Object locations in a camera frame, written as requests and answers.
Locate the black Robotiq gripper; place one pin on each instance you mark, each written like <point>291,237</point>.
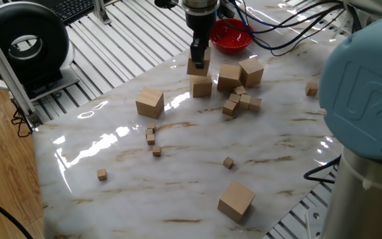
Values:
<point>201,23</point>

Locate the large wooden cube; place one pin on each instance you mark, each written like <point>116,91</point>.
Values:
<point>201,87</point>
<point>235,201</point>
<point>207,64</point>
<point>252,73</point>
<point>149,103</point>
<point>228,79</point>

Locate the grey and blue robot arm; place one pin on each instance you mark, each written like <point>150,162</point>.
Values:
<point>363,99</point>

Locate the red bowl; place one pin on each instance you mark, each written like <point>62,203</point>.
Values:
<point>229,41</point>

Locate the medium wooden cube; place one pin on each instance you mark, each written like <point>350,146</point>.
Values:
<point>233,98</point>
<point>254,105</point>
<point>239,90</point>
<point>244,101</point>
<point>311,89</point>
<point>229,108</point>

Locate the black round object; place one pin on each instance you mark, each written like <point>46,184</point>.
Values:
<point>166,3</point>

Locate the small wooden cube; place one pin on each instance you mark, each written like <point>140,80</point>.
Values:
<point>156,151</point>
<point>101,174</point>
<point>148,131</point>
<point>151,126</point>
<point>150,139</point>
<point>228,162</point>

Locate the black keyboard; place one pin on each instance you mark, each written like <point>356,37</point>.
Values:
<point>73,8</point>

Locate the marble pattern board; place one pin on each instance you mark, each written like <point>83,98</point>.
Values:
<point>211,186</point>

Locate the aluminium frame profile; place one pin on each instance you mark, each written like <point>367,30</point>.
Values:
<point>5,71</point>
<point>101,13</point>

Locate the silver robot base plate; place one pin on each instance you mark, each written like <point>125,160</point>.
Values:
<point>315,217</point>

